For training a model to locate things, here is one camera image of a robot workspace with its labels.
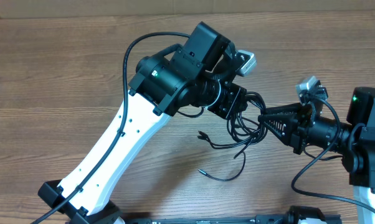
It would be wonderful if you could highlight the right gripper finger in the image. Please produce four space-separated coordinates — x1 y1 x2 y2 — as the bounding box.
259 113 300 146
265 103 303 114

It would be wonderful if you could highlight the black cable bundle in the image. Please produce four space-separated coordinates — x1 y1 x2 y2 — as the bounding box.
197 91 268 182

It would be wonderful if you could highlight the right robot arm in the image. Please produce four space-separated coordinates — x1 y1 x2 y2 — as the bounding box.
259 86 375 223

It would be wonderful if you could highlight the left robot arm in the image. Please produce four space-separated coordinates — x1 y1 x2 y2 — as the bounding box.
38 23 257 223

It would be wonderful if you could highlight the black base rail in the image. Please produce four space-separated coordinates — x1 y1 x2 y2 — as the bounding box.
121 205 343 224

